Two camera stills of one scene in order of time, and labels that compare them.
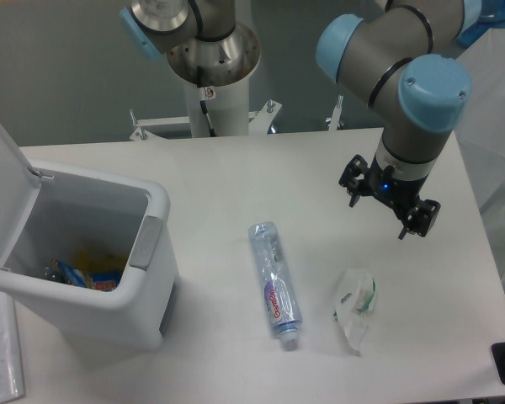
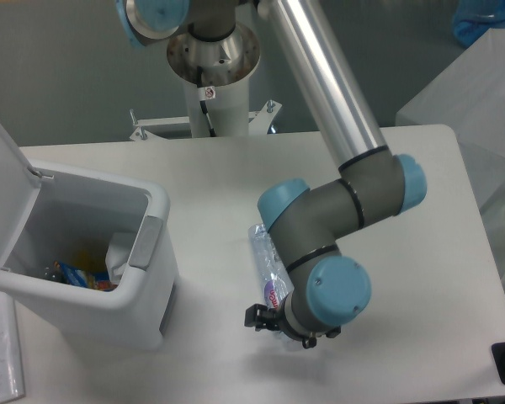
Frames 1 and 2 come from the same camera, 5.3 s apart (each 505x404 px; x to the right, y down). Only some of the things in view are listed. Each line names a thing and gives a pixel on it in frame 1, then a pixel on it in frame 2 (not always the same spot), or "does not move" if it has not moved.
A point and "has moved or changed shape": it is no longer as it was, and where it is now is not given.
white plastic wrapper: x=355 y=296 has moved or changed shape
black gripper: x=401 y=194 to x=261 y=317
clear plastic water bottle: x=277 y=280 does not move
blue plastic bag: x=494 y=14 does not move
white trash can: x=94 y=259 does not move
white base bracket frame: x=151 y=129 does not move
